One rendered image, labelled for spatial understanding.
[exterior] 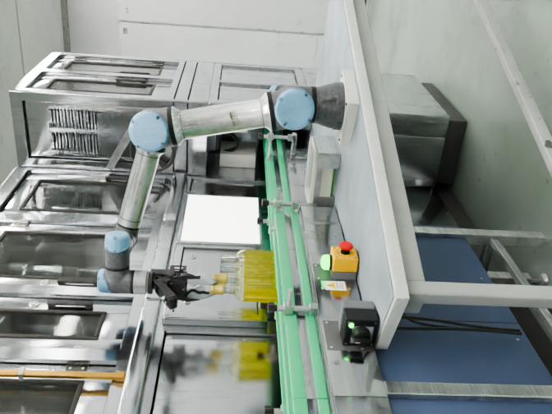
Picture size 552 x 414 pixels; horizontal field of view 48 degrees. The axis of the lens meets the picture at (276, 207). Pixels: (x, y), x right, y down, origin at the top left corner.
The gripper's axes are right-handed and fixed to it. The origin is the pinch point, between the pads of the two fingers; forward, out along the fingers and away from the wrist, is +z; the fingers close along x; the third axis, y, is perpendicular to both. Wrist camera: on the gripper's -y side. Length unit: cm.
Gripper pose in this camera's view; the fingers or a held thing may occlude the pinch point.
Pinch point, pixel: (212, 288)
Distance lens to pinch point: 196.8
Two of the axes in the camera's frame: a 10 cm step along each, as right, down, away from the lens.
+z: 10.0, 0.4, 0.8
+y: -0.5, -4.7, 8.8
